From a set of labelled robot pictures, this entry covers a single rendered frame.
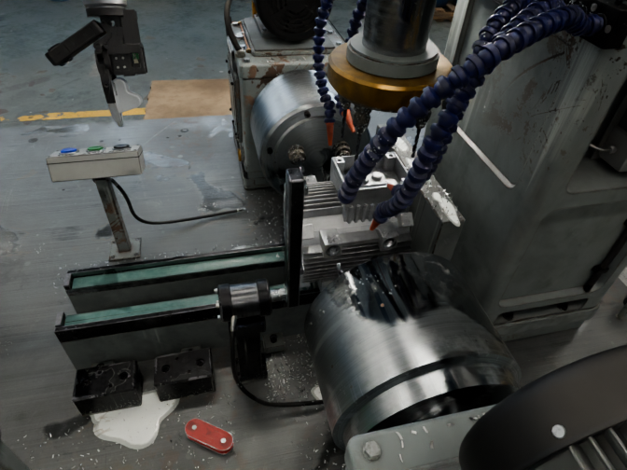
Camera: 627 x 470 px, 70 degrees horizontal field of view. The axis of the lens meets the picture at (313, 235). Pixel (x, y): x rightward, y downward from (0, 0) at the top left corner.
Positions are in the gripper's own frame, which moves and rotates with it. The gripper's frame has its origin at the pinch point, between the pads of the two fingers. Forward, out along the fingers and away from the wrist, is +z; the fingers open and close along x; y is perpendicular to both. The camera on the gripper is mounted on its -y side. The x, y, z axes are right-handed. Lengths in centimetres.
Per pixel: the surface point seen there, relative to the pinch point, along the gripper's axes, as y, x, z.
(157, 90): -12, 242, 9
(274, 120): 31.1, -5.8, 1.5
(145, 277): 2.4, -16.2, 27.8
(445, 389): 38, -66, 22
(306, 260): 31.1, -31.7, 21.4
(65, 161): -10.1, -3.5, 6.8
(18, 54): -129, 355, -19
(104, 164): -3.3, -3.5, 8.0
